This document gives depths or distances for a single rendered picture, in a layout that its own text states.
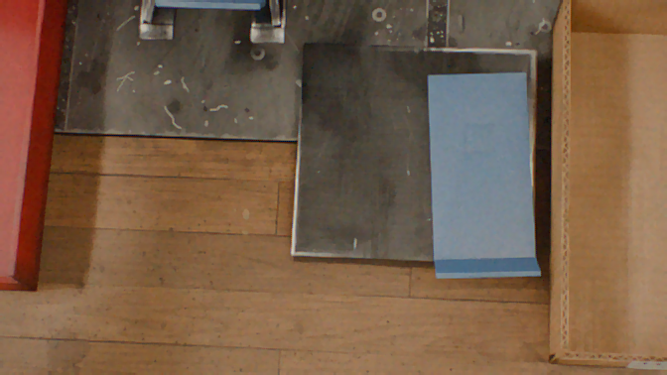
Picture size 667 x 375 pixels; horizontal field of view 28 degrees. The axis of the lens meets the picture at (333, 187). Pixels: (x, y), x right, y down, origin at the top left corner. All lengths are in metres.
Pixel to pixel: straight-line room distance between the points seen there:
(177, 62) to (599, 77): 0.31
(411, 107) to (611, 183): 0.15
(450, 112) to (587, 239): 0.13
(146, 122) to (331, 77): 0.14
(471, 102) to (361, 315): 0.17
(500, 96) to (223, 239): 0.22
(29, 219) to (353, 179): 0.23
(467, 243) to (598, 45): 0.18
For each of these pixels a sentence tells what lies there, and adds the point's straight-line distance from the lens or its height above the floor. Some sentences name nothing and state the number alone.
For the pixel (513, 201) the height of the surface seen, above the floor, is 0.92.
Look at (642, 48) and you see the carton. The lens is 1.01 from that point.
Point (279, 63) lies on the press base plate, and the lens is 1.00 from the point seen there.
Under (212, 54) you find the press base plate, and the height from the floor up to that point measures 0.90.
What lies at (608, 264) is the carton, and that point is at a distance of 0.96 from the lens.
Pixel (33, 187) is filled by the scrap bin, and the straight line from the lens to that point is 0.96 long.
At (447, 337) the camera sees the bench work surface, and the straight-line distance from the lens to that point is 0.94.
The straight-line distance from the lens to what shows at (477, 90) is 0.96.
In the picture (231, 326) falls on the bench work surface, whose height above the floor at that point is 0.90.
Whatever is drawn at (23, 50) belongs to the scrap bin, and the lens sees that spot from 1.03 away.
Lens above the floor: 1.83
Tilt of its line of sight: 75 degrees down
